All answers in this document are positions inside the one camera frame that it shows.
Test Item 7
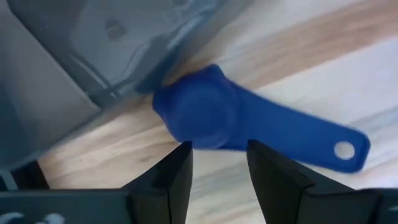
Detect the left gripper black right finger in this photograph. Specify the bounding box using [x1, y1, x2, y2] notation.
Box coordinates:
[247, 139, 359, 224]

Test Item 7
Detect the grey plastic basket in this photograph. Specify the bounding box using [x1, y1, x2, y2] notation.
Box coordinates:
[0, 0, 254, 175]

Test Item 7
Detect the small dark blue measuring cup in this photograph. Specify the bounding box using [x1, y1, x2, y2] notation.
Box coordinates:
[151, 63, 371, 174]

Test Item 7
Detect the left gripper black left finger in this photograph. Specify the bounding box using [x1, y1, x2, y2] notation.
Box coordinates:
[121, 140, 194, 224]

